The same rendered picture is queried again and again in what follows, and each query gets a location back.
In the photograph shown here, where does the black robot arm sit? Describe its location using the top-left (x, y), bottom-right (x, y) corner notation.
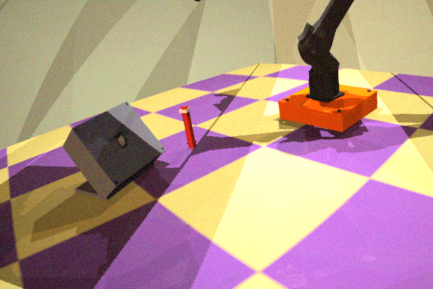
top-left (298, 0), bottom-right (354, 103)

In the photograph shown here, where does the dark red peg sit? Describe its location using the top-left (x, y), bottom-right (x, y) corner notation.
top-left (179, 106), bottom-right (196, 149)

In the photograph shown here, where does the dark grey sloped panel with hole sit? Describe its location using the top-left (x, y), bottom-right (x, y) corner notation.
top-left (62, 102), bottom-right (166, 200)

